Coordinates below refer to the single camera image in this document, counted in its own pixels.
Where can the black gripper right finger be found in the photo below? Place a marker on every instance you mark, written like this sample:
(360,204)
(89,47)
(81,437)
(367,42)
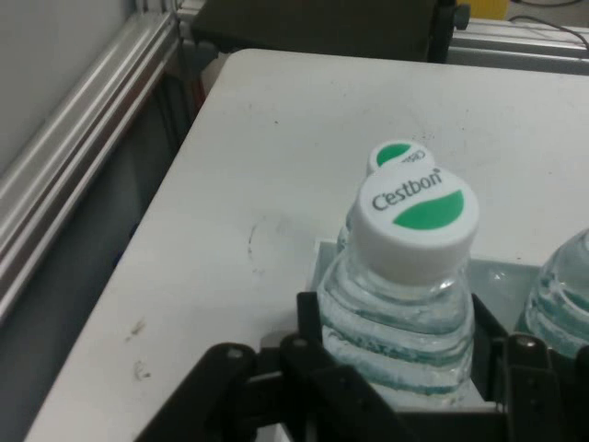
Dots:
(529,391)

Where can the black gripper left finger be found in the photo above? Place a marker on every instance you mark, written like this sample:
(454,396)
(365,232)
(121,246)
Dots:
(285,396)

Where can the green label water bottle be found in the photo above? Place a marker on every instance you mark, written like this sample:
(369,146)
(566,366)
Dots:
(396,154)
(561,294)
(414,221)

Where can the blue and white cardboard box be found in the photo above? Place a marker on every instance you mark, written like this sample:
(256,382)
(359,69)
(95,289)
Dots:
(501,281)

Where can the dark grey chair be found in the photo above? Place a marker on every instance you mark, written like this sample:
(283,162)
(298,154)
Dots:
(322,23)

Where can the yellow box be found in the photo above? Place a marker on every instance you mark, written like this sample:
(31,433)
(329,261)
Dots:
(490,7)

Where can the horizontal aluminium frame rail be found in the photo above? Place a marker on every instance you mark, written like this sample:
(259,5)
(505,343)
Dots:
(83,138)

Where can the aluminium side frame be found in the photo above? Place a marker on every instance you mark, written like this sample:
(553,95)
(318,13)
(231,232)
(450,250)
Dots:
(520,50)

